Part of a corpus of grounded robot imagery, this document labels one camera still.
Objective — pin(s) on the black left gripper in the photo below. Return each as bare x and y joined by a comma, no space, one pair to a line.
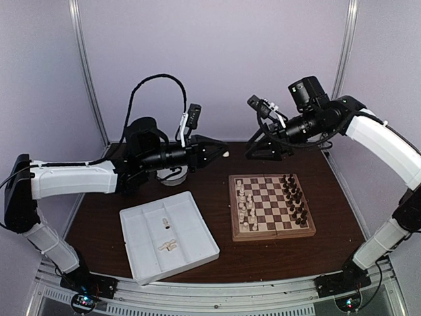
194,151

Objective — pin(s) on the white piece in tray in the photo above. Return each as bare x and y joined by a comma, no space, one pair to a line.
166,223

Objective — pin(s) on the white compartment tray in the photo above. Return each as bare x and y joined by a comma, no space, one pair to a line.
144,232

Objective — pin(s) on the left aluminium corner post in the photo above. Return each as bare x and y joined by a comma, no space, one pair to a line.
75,17

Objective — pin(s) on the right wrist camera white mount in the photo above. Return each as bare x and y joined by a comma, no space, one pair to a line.
267,109

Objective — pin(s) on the white scalloped bowl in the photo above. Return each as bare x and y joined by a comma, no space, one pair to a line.
173,180

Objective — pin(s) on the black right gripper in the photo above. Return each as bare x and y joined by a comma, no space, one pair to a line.
277,151

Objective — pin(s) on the aluminium front frame rail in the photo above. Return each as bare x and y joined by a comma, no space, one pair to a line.
295,296

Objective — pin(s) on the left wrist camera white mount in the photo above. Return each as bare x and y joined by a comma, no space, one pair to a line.
188,122

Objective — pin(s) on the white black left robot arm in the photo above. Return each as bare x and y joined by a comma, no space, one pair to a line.
31,181

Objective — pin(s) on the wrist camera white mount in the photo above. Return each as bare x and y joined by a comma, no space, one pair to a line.
267,109
188,122

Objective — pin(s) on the aluminium corner post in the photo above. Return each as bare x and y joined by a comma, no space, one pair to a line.
75,17
346,47

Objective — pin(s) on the right aluminium corner post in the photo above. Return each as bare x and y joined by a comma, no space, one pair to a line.
346,47

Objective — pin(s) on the pile of white chess pieces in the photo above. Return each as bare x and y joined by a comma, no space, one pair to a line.
169,245

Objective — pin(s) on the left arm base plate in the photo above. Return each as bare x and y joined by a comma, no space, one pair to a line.
93,285

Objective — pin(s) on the wooden chess board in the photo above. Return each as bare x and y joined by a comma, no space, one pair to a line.
271,211

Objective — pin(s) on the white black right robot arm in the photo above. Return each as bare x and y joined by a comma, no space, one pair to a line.
397,153

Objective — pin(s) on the row of dark chess pieces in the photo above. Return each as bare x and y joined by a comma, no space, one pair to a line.
297,210

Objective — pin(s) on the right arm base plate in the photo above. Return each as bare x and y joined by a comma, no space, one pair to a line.
340,283

